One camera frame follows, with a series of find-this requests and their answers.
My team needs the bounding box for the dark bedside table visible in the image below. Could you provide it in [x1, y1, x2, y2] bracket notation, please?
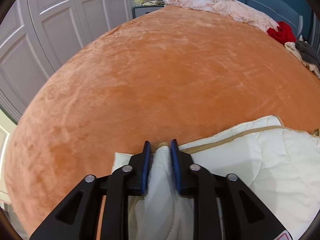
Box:
[132, 5, 164, 19]

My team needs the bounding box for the dark grey folded garment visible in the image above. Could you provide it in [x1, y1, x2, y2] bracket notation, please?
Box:
[295, 41, 319, 68]

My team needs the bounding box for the cream fluffy garment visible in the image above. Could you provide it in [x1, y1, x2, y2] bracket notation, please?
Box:
[284, 42, 320, 79]

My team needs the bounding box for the white room door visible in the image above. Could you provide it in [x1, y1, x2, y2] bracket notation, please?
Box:
[0, 111, 16, 204]

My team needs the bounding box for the red garment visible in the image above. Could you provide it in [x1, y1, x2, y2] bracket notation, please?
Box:
[267, 21, 297, 45]

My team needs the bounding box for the white panelled wardrobe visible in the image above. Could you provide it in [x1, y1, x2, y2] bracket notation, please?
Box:
[1, 0, 135, 121]

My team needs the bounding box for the pink lace blanket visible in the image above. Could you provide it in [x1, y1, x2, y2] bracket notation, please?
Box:
[164, 0, 279, 32]

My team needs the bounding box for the cream quilted jacket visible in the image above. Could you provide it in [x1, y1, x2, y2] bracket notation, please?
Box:
[125, 115, 319, 239]

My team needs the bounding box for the yellow-white cloth pile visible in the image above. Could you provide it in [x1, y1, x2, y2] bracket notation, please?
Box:
[135, 0, 164, 7]

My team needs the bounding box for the orange plush bed cover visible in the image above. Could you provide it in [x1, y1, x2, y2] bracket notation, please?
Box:
[4, 7, 319, 233]

